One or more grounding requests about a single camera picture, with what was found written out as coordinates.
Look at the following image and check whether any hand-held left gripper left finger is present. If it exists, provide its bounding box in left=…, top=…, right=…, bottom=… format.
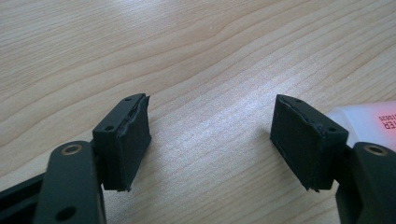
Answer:
left=92, top=92, right=152, bottom=192

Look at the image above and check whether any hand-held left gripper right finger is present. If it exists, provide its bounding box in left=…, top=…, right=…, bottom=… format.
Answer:
left=269, top=93, right=349, bottom=192

